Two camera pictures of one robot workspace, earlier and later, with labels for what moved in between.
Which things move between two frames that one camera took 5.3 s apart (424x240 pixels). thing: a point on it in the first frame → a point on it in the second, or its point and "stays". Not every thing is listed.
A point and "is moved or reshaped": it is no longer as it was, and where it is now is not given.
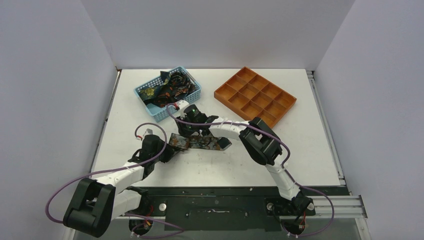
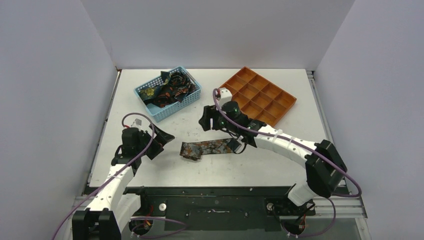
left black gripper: x=170 y=151 → x=159 y=141
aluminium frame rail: x=346 y=206 stays
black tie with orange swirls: x=180 y=88 stays
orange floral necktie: x=201 y=140 is moved or reshaped
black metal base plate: x=224 y=208 stays
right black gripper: x=191 y=129 → x=210 y=118
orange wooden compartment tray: x=252 y=96 stays
